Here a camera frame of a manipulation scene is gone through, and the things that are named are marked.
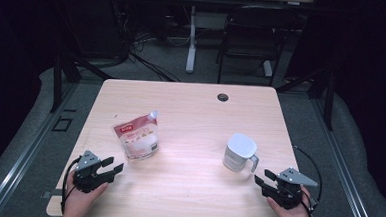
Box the person's left hand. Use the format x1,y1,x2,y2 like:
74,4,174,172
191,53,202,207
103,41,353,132
61,170,110,217

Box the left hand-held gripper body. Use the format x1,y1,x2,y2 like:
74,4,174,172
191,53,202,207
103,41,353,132
71,148,113,195

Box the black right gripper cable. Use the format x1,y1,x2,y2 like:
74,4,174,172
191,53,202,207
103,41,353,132
288,144,325,217

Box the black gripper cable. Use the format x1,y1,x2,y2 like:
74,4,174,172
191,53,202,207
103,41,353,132
288,144,325,217
59,155,83,216

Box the white desk foot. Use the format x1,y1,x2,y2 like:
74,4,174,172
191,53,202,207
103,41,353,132
262,59,275,79

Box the black folding chair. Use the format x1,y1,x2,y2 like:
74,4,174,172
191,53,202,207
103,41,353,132
214,3,301,89

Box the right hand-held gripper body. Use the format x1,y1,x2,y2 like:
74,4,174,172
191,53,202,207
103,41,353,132
265,166,320,212

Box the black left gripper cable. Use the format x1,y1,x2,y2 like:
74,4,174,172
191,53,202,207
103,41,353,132
59,155,83,216

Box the white desk leg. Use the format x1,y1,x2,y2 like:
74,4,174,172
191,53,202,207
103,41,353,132
185,5,200,75

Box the black floor cables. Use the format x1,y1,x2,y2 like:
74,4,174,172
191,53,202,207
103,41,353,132
108,3,186,84

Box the aluminium floor rail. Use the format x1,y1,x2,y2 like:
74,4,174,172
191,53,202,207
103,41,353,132
303,94,386,217
0,77,80,217

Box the black metal stand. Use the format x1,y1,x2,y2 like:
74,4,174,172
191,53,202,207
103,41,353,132
273,62,338,132
49,51,116,117

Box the clear jug with white lid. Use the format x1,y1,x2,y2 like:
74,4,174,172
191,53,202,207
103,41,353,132
221,132,262,175

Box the red and white refill pouch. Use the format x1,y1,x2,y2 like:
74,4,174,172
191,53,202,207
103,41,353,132
111,107,162,164

